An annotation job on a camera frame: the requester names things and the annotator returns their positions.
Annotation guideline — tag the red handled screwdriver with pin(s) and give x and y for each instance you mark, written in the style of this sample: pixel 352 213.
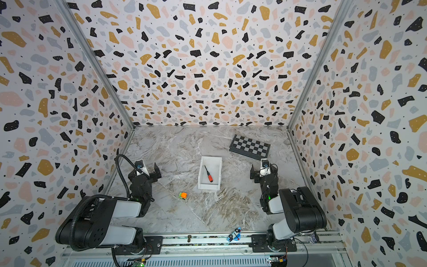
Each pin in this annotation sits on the red handled screwdriver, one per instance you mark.
pixel 209 175

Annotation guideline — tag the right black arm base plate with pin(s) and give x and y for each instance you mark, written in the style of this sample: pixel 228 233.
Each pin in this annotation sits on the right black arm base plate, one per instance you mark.
pixel 267 243

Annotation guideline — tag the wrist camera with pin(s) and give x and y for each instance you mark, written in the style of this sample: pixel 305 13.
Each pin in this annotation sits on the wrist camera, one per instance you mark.
pixel 141 167
pixel 265 167

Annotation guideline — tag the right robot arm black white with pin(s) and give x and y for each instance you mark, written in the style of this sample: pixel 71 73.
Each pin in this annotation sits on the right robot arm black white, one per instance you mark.
pixel 302 213

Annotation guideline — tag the aluminium mounting rail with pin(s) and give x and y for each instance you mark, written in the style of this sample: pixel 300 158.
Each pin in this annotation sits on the aluminium mounting rail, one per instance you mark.
pixel 213 250

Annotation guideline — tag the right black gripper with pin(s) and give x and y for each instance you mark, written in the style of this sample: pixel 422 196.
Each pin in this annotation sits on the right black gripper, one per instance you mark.
pixel 257 174

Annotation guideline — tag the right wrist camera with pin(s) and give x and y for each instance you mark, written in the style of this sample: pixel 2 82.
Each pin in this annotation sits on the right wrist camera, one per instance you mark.
pixel 265 167

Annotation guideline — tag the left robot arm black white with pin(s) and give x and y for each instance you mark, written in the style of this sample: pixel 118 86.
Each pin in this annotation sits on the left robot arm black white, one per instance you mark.
pixel 89 225

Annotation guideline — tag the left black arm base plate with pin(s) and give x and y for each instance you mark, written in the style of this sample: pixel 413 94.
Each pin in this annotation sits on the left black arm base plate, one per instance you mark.
pixel 148 245

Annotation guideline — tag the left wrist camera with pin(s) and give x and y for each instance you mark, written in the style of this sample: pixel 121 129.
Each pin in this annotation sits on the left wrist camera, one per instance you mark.
pixel 141 167

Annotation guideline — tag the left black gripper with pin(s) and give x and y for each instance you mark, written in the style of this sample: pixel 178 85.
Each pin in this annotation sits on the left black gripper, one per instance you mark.
pixel 157 171

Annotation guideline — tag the white rectangular bin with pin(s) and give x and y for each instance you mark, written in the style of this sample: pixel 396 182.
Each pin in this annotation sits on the white rectangular bin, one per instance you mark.
pixel 210 173

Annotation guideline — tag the black white chessboard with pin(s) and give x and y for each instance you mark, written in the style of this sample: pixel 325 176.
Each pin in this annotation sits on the black white chessboard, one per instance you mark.
pixel 250 148

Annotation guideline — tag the colourful small cube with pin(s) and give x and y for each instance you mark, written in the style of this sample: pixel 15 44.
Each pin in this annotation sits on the colourful small cube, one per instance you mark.
pixel 183 195

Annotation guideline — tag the blue small clip object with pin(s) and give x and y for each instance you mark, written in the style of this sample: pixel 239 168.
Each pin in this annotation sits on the blue small clip object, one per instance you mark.
pixel 235 235

